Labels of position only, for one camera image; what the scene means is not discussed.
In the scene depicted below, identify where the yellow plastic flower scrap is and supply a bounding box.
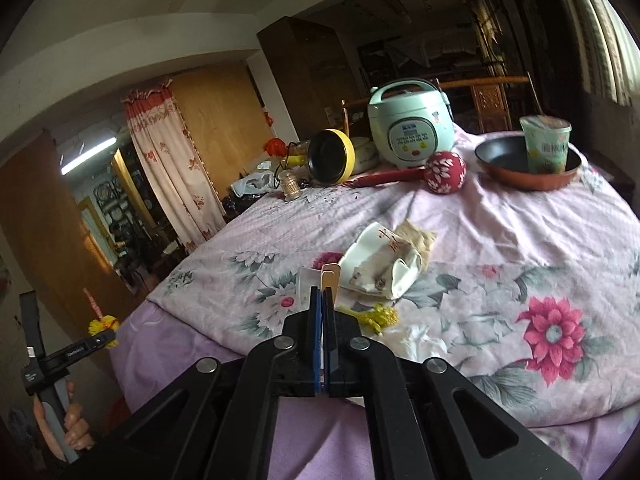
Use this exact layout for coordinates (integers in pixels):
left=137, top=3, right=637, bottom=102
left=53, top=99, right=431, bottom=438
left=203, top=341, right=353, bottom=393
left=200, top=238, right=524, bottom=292
left=337, top=304, right=399, bottom=335

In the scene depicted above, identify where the white paper bag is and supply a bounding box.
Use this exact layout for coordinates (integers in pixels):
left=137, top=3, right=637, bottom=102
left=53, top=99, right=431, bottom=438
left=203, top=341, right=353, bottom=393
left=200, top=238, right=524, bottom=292
left=338, top=220, right=437, bottom=300

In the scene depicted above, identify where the white tissue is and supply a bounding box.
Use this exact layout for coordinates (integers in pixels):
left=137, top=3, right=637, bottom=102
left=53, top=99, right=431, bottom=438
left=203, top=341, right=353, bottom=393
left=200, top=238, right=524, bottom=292
left=385, top=325, right=448, bottom=363

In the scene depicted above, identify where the person's left hand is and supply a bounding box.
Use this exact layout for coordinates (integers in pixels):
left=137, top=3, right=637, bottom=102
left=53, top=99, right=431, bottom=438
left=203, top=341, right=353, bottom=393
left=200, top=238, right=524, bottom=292
left=34, top=380, right=94, bottom=462

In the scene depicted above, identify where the small pink glass jar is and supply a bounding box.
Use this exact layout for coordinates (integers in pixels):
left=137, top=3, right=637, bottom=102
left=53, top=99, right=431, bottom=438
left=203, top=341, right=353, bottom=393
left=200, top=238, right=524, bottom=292
left=279, top=169, right=302, bottom=200

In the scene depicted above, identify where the yellow black round pot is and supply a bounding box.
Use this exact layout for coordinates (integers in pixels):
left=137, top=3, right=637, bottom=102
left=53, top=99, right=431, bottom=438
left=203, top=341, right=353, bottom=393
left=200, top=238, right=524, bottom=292
left=282, top=129, right=355, bottom=185

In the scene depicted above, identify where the mint green rice cooker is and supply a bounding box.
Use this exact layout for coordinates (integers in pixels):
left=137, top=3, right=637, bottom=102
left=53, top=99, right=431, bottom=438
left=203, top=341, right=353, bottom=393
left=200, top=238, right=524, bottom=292
left=368, top=79, right=456, bottom=169

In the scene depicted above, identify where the floral red white curtain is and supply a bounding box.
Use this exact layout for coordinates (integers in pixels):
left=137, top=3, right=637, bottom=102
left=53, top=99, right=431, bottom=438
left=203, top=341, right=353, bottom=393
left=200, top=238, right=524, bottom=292
left=122, top=81, right=226, bottom=252

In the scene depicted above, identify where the floral pink tablecloth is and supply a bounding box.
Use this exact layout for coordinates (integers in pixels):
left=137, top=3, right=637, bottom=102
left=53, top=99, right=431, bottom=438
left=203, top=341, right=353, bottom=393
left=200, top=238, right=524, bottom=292
left=111, top=131, right=639, bottom=479

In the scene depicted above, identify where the red frying pan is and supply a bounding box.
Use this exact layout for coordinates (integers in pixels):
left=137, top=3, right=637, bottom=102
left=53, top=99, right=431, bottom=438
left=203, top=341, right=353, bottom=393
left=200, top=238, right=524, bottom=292
left=475, top=136, right=582, bottom=192

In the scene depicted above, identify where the green instant noodle cup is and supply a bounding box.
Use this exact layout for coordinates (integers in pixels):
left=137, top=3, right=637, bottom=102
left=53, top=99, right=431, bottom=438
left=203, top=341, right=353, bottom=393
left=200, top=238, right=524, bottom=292
left=520, top=115, right=572, bottom=174

